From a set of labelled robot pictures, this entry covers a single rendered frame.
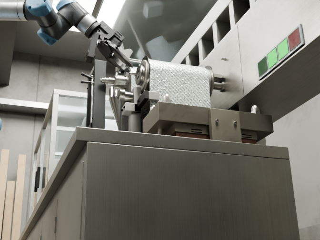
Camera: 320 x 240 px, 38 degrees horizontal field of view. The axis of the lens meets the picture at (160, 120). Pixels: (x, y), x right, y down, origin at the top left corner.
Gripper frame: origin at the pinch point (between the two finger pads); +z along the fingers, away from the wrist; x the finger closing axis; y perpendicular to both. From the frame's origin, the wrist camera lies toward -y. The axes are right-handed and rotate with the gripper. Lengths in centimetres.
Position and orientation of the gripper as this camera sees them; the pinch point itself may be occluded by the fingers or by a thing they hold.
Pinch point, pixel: (127, 68)
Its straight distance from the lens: 175.2
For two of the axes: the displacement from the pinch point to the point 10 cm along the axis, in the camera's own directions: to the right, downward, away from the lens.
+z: 7.4, 6.8, 0.1
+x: -3.3, 3.5, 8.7
